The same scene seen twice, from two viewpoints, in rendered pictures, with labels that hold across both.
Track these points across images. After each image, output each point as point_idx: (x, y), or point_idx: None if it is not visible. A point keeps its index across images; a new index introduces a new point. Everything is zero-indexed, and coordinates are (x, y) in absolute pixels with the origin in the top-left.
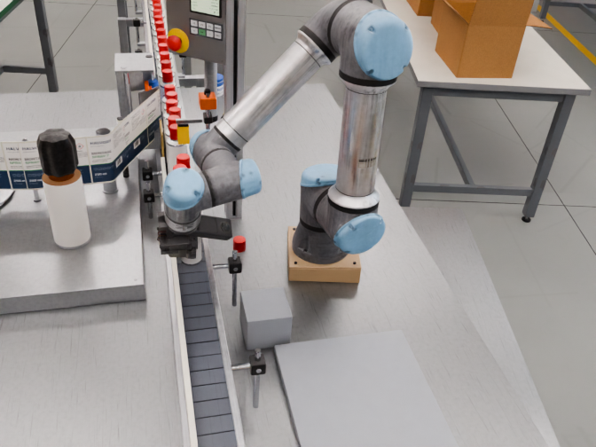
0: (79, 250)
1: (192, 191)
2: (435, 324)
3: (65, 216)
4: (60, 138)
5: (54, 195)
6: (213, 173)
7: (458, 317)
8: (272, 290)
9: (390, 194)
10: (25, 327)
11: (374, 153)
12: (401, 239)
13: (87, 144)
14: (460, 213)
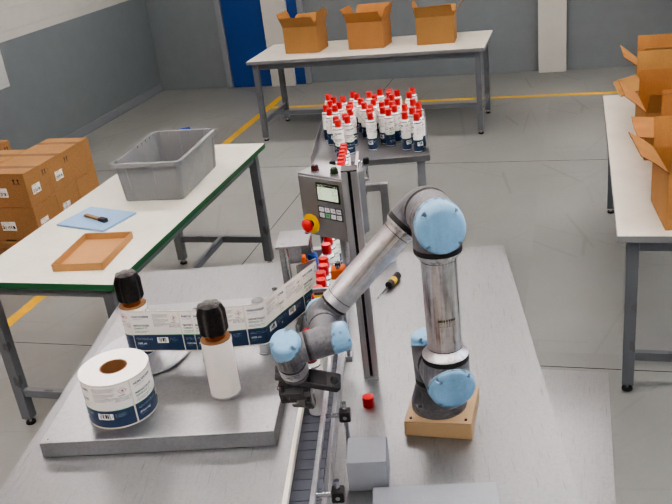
0: (229, 401)
1: (289, 346)
2: (534, 480)
3: (217, 371)
4: (212, 307)
5: (208, 353)
6: (310, 332)
7: (562, 476)
8: (375, 438)
9: (534, 357)
10: (178, 462)
11: (452, 315)
12: (529, 400)
13: (244, 311)
14: (604, 376)
